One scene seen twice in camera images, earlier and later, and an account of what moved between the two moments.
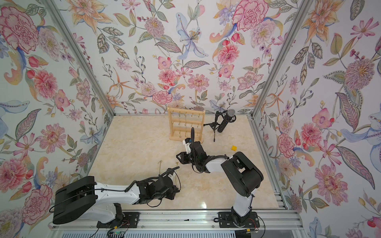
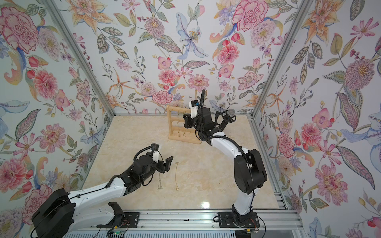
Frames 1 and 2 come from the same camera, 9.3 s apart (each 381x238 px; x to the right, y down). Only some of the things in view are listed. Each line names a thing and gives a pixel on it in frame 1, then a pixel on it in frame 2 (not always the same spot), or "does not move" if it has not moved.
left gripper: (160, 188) -> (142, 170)
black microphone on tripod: (228, 116) does not move
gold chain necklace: (175, 174) does not move
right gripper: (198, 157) -> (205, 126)
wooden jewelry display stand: (181, 120) does not move
